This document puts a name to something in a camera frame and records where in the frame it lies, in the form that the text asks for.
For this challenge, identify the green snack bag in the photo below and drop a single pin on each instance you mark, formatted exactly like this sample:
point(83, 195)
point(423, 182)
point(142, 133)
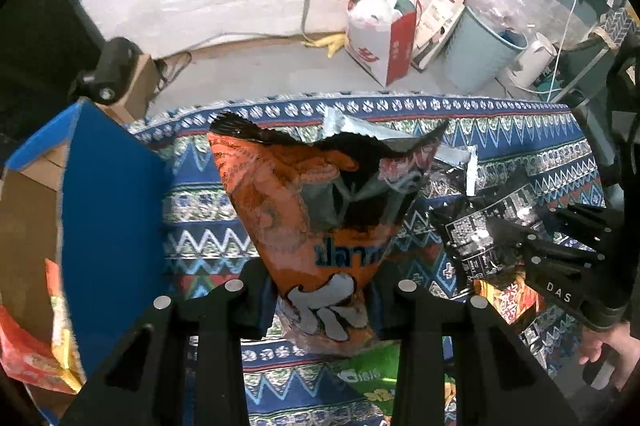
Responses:
point(373, 374)

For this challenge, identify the black snack bag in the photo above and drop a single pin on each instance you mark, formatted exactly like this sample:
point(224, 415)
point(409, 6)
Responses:
point(473, 230)

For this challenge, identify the black camera on box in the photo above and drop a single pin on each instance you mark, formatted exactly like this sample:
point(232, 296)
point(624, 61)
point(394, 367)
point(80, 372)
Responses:
point(111, 78)

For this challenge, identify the white wooden crate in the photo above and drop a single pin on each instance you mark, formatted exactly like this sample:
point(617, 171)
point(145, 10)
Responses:
point(435, 25)

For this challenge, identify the orange white snack packet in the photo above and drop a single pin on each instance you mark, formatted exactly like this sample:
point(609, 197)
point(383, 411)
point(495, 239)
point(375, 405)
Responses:
point(63, 342)

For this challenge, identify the red fries snack bag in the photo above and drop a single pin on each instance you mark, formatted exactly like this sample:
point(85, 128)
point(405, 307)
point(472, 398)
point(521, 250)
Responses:
point(516, 302)

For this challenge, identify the red white paper bag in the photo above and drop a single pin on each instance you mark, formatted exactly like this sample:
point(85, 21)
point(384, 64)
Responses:
point(380, 36)

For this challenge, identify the orange black chip bag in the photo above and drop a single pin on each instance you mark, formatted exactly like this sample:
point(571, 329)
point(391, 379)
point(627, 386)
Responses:
point(322, 215)

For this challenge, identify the red noodle packet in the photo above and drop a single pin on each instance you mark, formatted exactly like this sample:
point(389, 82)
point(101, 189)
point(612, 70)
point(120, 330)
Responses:
point(26, 359)

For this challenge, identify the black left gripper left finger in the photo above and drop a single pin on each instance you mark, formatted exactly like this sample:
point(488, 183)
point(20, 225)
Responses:
point(143, 382)

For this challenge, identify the patterned blue tablecloth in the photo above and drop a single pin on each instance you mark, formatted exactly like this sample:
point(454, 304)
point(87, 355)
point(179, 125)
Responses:
point(286, 384)

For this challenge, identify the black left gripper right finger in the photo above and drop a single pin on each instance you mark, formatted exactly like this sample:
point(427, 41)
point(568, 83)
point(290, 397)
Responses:
point(497, 381)

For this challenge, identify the blue cardboard box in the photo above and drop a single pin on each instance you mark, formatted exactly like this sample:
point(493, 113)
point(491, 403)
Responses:
point(84, 193)

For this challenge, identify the light blue trash bin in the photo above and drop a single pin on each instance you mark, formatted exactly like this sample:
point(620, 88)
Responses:
point(476, 51)

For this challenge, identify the white kettle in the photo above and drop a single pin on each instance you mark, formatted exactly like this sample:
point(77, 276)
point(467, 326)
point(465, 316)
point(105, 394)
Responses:
point(529, 65)

